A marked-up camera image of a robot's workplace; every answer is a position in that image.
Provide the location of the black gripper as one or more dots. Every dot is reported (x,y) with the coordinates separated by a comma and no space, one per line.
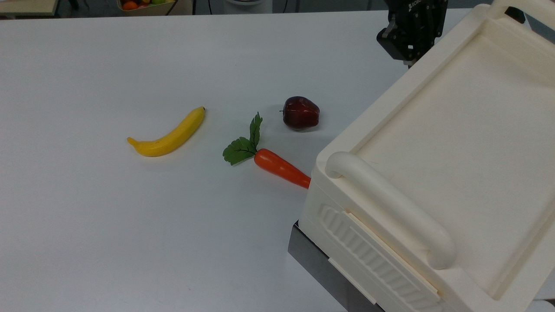
(418,17)

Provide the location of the cream plastic toy cabinet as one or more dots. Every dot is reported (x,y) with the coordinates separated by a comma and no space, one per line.
(455,138)

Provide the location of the dark red toy apple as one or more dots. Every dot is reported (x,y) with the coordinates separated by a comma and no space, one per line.
(301,113)

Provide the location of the orange toy carrot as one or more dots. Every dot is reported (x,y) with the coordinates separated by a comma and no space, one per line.
(277,167)

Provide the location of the yellow toy banana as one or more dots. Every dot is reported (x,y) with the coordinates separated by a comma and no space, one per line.
(171,136)

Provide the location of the bowl of toy fruit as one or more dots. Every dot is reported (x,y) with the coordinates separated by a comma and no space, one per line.
(145,4)

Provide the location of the wooden side table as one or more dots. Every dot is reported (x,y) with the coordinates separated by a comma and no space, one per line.
(26,6)

